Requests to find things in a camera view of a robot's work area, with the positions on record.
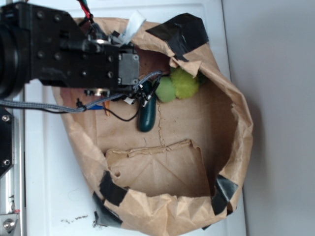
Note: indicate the brown paper bag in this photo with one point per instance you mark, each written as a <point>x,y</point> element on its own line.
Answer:
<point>187,172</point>

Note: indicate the orange spiral sea shell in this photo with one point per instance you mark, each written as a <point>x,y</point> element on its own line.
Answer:
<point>106,107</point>

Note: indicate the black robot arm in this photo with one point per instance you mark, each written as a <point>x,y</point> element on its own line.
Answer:
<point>15,48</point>

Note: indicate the aluminium frame rail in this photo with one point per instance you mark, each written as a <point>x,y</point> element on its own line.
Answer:
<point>12,185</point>

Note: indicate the white plastic tray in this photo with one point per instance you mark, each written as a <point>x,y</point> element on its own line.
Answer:
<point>58,199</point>

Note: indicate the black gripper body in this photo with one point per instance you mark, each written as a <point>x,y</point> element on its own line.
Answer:
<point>80,55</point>

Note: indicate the green yellow plush toy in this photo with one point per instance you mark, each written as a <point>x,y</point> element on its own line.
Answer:
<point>179,84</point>

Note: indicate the dark green toy cucumber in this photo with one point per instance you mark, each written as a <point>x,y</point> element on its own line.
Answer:
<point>147,116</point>

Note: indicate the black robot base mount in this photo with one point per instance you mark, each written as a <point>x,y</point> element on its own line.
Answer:
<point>6,141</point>

